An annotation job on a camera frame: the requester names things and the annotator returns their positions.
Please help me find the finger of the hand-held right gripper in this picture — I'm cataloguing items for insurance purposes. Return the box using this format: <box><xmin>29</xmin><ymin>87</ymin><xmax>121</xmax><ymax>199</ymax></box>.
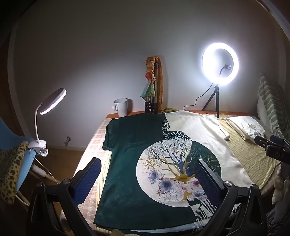
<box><xmin>254</xmin><ymin>134</ymin><xmax>272</xmax><ymax>149</ymax></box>
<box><xmin>270</xmin><ymin>135</ymin><xmax>288</xmax><ymax>147</ymax></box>

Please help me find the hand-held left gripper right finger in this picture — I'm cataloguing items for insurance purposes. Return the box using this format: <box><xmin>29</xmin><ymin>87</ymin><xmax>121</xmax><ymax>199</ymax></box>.
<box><xmin>194</xmin><ymin>159</ymin><xmax>270</xmax><ymax>236</ymax></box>

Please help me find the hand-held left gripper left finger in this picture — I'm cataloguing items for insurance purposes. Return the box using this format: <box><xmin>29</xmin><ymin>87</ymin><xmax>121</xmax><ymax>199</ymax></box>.
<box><xmin>29</xmin><ymin>157</ymin><xmax>102</xmax><ymax>236</ymax></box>

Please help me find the green and white tree-print t-shirt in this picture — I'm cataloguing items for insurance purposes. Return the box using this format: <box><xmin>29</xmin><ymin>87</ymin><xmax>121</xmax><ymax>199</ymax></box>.
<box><xmin>93</xmin><ymin>110</ymin><xmax>253</xmax><ymax>228</ymax></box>

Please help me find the person's right hand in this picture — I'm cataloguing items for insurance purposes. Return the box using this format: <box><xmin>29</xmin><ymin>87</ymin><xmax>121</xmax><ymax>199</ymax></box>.
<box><xmin>271</xmin><ymin>164</ymin><xmax>285</xmax><ymax>206</ymax></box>

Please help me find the olive striped mat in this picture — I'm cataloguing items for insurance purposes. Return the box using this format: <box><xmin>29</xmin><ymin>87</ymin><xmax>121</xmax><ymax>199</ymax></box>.
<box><xmin>217</xmin><ymin>117</ymin><xmax>282</xmax><ymax>190</ymax></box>

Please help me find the yellow striped cloth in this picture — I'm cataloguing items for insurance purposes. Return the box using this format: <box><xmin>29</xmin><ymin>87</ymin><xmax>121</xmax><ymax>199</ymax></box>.
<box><xmin>97</xmin><ymin>154</ymin><xmax>113</xmax><ymax>205</ymax></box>

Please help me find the folded white cloth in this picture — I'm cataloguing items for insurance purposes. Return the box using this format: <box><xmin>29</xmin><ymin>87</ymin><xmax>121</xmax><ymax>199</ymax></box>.
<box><xmin>227</xmin><ymin>116</ymin><xmax>265</xmax><ymax>142</ymax></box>

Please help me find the pink checkered blanket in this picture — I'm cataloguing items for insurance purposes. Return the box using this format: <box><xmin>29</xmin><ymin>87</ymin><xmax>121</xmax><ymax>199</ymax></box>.
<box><xmin>61</xmin><ymin>113</ymin><xmax>119</xmax><ymax>227</ymax></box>

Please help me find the green and white striped pillow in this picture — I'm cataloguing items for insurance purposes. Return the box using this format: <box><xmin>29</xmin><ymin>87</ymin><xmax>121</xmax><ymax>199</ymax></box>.
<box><xmin>256</xmin><ymin>74</ymin><xmax>289</xmax><ymax>141</ymax></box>

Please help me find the blue chair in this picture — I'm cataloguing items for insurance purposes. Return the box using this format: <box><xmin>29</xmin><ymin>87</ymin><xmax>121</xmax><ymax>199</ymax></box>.
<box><xmin>0</xmin><ymin>118</ymin><xmax>34</xmax><ymax>205</ymax></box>

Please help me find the person's dark striped clothing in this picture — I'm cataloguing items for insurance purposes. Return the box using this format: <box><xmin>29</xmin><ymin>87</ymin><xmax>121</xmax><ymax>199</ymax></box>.
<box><xmin>265</xmin><ymin>202</ymin><xmax>290</xmax><ymax>236</ymax></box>

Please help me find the leopard print cloth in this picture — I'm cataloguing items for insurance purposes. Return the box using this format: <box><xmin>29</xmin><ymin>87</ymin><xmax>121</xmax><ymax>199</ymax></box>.
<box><xmin>0</xmin><ymin>141</ymin><xmax>29</xmax><ymax>205</ymax></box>

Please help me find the white mug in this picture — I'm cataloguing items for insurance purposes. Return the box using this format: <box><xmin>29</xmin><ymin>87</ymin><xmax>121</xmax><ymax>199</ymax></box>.
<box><xmin>113</xmin><ymin>98</ymin><xmax>132</xmax><ymax>117</ymax></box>

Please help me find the white clip desk lamp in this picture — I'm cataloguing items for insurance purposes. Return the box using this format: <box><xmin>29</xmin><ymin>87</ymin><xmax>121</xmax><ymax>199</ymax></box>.
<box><xmin>28</xmin><ymin>87</ymin><xmax>67</xmax><ymax>157</ymax></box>

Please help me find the silver folded tripod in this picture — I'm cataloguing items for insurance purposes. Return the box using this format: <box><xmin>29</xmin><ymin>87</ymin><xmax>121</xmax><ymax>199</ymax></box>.
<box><xmin>144</xmin><ymin>61</ymin><xmax>160</xmax><ymax>115</ymax></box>

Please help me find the orange patterned scarf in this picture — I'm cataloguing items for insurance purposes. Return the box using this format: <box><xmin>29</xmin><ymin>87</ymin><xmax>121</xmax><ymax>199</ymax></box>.
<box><xmin>146</xmin><ymin>56</ymin><xmax>179</xmax><ymax>113</ymax></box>

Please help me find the doll in green dress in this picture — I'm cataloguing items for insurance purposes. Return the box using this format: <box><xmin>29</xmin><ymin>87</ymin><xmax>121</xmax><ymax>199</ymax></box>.
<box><xmin>140</xmin><ymin>59</ymin><xmax>158</xmax><ymax>100</ymax></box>

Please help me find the white lamp cable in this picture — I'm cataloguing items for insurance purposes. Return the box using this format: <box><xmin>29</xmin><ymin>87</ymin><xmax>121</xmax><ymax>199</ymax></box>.
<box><xmin>29</xmin><ymin>150</ymin><xmax>61</xmax><ymax>184</ymax></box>

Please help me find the black ring light tripod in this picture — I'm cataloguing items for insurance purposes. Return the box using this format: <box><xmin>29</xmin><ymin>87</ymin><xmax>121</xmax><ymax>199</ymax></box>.
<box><xmin>202</xmin><ymin>85</ymin><xmax>221</xmax><ymax>118</ymax></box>

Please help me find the black ring light cable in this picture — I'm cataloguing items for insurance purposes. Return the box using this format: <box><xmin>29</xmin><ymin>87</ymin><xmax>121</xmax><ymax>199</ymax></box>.
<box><xmin>183</xmin><ymin>83</ymin><xmax>214</xmax><ymax>111</ymax></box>

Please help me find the white ring light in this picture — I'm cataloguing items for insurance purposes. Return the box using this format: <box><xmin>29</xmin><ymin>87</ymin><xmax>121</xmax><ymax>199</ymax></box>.
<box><xmin>202</xmin><ymin>40</ymin><xmax>239</xmax><ymax>86</ymax></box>

